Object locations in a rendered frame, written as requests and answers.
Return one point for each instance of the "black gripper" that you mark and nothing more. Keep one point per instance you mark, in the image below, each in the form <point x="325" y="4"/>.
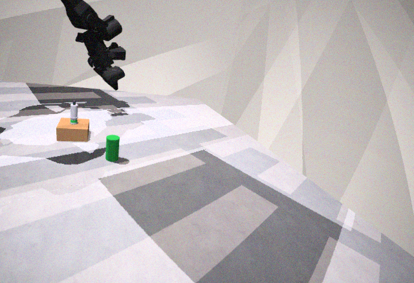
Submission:
<point x="110" y="74"/>

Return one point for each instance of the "brown wooden block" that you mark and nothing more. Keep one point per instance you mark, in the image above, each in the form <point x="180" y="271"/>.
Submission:
<point x="65" y="131"/>

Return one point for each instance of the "green marker cap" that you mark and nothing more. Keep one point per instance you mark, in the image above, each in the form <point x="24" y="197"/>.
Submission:
<point x="112" y="148"/>

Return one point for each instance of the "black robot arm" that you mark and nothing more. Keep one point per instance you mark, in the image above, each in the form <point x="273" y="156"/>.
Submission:
<point x="82" y="16"/>

